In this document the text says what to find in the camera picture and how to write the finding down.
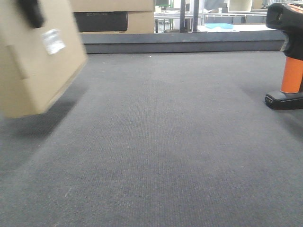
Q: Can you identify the small brown cardboard package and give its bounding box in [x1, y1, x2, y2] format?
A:
[0, 0, 87, 118]

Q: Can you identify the blue tray on far table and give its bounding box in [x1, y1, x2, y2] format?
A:
[205, 23, 234, 31]

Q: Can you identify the white open box on shelf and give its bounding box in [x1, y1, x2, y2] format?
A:
[228, 0, 253, 13]

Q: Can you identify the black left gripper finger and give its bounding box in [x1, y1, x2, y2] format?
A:
[18, 0, 45, 28]

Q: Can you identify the orange black barcode scanner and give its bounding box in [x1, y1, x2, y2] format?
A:
[265, 1, 303, 109]

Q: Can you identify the large cardboard box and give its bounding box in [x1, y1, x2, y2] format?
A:
[70, 0, 154, 34]

